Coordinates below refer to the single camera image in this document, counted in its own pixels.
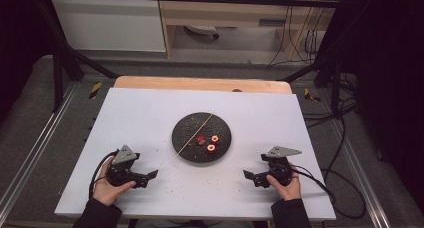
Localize wooden skewer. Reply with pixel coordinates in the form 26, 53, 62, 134
172, 112, 215, 160

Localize person's left hand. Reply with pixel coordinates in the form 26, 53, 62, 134
92, 157, 137, 207

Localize dark curtain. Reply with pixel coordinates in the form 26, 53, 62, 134
0, 0, 56, 122
333, 0, 424, 206

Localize hanging black cables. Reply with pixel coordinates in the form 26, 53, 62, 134
269, 4, 323, 67

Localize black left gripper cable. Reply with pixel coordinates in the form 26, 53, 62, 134
88, 150, 119, 199

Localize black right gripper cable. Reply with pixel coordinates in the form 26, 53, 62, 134
291, 164, 368, 220

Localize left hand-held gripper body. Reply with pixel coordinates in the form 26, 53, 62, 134
107, 144, 148, 187

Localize person's right hand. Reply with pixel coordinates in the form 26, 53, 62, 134
265, 163, 302, 202

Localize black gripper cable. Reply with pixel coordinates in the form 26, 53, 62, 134
88, 150, 119, 199
291, 164, 368, 220

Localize black round plate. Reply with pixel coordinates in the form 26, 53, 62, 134
171, 111, 233, 165

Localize white cabinet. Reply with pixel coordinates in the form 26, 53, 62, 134
49, 0, 167, 53

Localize aluminium floor rail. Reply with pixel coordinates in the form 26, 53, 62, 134
333, 121, 391, 228
0, 84, 78, 216

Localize yellow black tape strip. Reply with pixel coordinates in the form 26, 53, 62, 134
303, 87, 321, 102
89, 82, 103, 100

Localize light wooden desk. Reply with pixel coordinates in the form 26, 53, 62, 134
156, 0, 334, 61

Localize wooden table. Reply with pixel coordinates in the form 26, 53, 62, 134
113, 75, 294, 95

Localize white chair base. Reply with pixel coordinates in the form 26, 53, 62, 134
184, 25, 220, 40

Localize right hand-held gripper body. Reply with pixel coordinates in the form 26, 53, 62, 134
258, 145, 303, 186

